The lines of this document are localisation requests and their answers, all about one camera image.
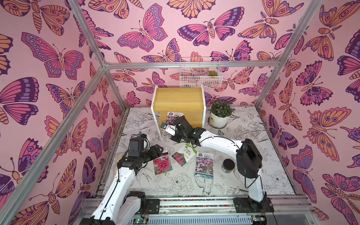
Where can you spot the aluminium frame bars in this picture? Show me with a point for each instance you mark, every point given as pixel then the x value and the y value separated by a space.
pixel 12 206

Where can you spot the wooden two-tier shelf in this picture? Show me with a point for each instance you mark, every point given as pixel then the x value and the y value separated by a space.
pixel 189 101

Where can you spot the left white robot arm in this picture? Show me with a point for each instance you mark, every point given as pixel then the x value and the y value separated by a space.
pixel 118 182

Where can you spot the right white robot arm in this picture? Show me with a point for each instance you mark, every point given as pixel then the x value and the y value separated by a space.
pixel 245 153

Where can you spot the green white seed packet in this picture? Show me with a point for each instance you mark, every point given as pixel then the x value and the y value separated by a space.
pixel 184 154

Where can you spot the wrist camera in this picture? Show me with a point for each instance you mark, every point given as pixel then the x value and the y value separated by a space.
pixel 171 129
pixel 138 145

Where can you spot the potted green plant white pot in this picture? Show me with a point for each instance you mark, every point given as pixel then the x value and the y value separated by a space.
pixel 220 112

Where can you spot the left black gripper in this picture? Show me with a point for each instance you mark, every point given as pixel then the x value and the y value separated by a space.
pixel 155 153

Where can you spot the purple flower blue-edged seed packet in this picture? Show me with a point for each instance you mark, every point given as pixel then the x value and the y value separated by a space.
pixel 171 116

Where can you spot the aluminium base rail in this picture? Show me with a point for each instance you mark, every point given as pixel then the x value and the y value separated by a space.
pixel 195 210

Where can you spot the red rose seed packet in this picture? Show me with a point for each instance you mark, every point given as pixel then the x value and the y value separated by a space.
pixel 162 164

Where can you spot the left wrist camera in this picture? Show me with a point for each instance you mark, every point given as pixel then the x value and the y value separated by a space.
pixel 138 145

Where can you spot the small succulent in basket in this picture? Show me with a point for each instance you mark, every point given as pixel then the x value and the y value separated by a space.
pixel 213 73

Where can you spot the small black round jar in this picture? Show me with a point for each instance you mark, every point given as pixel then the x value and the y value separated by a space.
pixel 228 166

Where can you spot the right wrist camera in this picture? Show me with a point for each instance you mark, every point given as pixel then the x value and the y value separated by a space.
pixel 171 129

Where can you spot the white wire basket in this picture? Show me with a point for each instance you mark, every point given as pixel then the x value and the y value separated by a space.
pixel 194 74

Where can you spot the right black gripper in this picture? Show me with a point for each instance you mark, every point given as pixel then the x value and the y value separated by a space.
pixel 177 127

